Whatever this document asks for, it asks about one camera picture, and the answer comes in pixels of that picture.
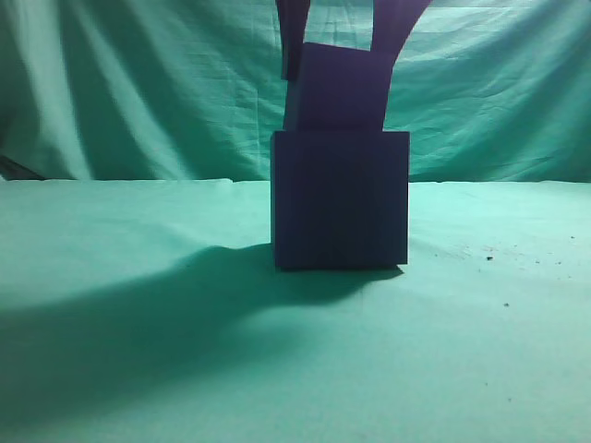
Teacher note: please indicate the green backdrop cloth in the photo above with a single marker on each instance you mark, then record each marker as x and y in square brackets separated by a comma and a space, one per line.
[489, 90]

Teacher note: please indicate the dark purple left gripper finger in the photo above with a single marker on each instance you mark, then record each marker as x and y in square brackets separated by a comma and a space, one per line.
[393, 22]

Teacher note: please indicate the dark blue cube block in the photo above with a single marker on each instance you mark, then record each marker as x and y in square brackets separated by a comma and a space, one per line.
[338, 88]

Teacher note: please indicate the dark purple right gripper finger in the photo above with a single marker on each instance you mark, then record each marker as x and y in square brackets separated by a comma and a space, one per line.
[293, 17]

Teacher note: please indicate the dark blue groove box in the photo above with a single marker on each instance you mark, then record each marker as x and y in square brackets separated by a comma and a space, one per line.
[339, 199]

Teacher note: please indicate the green table cloth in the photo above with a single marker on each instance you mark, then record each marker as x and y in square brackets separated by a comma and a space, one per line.
[150, 311]

